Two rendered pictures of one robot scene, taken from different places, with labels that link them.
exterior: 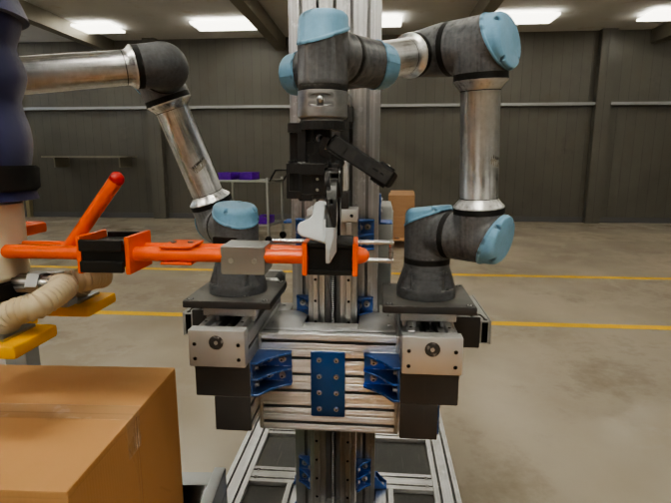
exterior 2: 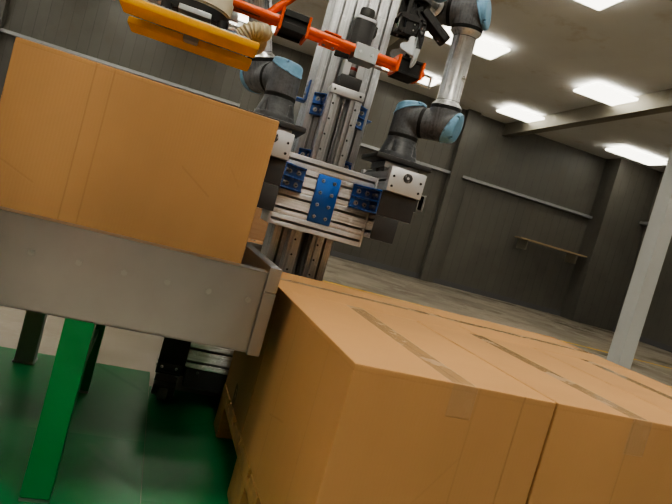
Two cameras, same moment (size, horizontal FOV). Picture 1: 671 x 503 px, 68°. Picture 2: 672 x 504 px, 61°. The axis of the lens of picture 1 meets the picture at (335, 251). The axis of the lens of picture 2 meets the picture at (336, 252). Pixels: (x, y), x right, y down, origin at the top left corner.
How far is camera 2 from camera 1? 1.19 m
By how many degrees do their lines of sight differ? 20
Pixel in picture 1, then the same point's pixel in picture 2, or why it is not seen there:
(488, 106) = (469, 46)
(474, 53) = (470, 13)
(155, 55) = not seen: outside the picture
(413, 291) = (394, 151)
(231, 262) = (360, 52)
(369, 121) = (381, 43)
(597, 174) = (439, 236)
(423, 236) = (409, 117)
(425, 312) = (402, 163)
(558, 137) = not seen: hidden behind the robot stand
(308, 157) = (411, 13)
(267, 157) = not seen: hidden behind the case
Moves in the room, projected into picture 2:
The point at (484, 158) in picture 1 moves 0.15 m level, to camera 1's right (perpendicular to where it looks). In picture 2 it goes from (459, 75) to (493, 89)
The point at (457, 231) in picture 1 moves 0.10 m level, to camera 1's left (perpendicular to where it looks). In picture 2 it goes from (433, 116) to (409, 107)
